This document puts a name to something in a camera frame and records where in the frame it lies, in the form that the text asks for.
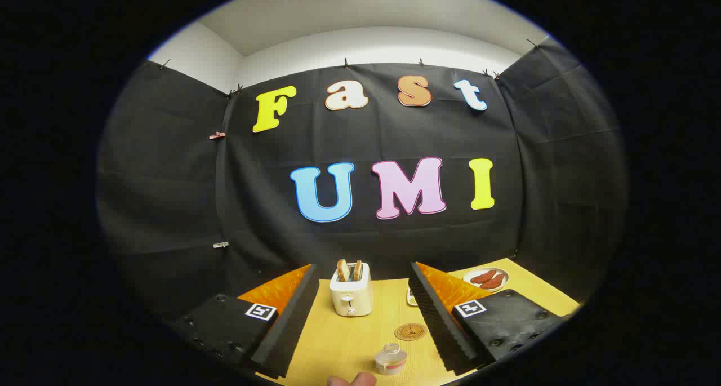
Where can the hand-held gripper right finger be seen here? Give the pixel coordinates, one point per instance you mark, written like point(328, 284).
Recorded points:
point(436, 318)

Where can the pink clothes peg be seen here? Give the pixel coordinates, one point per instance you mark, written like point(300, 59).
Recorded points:
point(217, 135)

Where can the clear juice bottle red label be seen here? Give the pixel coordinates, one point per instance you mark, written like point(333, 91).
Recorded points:
point(390, 360)

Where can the small white dish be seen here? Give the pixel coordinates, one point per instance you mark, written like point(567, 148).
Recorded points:
point(412, 297)

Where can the red sausage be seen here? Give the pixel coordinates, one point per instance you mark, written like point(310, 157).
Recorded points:
point(494, 283)
point(483, 276)

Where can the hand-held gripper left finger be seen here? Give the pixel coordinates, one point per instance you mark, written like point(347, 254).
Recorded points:
point(293, 318)

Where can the round cork coaster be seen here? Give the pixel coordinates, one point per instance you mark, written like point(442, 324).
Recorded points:
point(410, 332)

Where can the white clothes peg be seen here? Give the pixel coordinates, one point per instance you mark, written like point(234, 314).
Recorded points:
point(221, 244)

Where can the wooden table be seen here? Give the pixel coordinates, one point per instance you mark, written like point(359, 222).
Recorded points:
point(352, 341)

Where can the white toaster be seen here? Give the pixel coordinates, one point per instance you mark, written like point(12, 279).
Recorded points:
point(352, 296)

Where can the white plate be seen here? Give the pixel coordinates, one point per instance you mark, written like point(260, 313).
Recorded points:
point(470, 280)

